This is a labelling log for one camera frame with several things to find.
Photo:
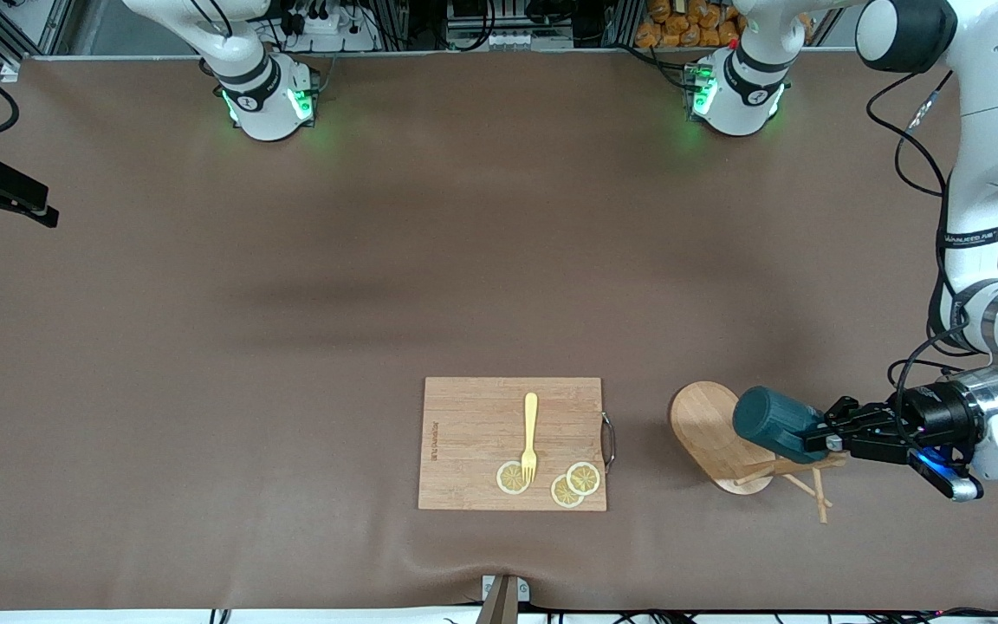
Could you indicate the wooden cup rack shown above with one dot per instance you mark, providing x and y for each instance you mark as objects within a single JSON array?
[{"x": 703, "y": 425}]

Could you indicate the teal ribbed cup yellow inside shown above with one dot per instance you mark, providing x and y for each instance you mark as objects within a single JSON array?
[{"x": 772, "y": 420}]

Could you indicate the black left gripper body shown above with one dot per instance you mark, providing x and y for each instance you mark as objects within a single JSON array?
[{"x": 932, "y": 416}]

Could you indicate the yellow plastic fork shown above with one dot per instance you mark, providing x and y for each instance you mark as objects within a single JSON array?
[{"x": 531, "y": 416}]

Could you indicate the white power strip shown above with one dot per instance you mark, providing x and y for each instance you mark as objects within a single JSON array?
[{"x": 334, "y": 26}]

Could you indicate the grey electronics box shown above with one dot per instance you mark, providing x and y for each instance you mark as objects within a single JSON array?
[{"x": 508, "y": 39}]

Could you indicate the wooden cutting board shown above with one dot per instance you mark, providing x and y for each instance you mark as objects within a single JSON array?
[{"x": 464, "y": 451}]

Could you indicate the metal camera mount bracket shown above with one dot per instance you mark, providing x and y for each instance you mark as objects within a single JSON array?
[{"x": 503, "y": 602}]

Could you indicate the brown table mat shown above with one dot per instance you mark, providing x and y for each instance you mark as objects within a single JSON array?
[{"x": 204, "y": 390}]

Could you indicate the orange packaged goods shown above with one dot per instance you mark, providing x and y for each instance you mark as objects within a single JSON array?
[{"x": 681, "y": 26}]

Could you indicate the lemon slice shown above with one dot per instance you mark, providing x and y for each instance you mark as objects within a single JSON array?
[
  {"x": 508, "y": 479},
  {"x": 586, "y": 478},
  {"x": 563, "y": 496}
]

